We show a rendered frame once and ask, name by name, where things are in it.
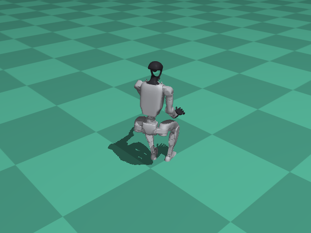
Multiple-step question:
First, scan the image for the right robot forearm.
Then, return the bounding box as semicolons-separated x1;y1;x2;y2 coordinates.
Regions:
169;107;178;118

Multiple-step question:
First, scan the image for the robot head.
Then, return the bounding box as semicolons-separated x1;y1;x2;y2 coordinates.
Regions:
147;61;163;85

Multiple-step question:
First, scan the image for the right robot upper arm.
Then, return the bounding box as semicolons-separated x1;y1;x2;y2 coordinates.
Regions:
163;85;173;114

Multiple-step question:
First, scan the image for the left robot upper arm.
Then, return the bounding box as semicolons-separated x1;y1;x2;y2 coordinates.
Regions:
134;80;143;94

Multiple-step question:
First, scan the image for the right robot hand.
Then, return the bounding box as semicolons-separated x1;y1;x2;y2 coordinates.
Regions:
175;107;185;118

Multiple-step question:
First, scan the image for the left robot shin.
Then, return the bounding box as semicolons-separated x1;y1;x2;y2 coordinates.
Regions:
145;134;155;154

